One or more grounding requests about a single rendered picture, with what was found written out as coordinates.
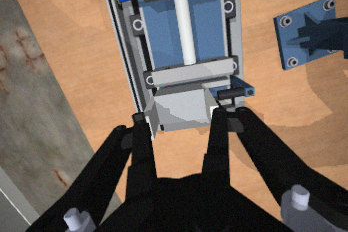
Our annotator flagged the grey flat bar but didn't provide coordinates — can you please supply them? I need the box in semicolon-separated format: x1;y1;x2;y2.
159;76;230;90
214;96;232;105

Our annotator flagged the grey metal block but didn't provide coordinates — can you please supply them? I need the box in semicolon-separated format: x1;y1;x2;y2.
154;83;207;125

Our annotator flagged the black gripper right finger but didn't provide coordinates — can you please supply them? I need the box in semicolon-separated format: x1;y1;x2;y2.
193;87;348;232

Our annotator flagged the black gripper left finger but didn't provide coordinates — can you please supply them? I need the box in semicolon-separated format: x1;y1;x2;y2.
25;96;159;232

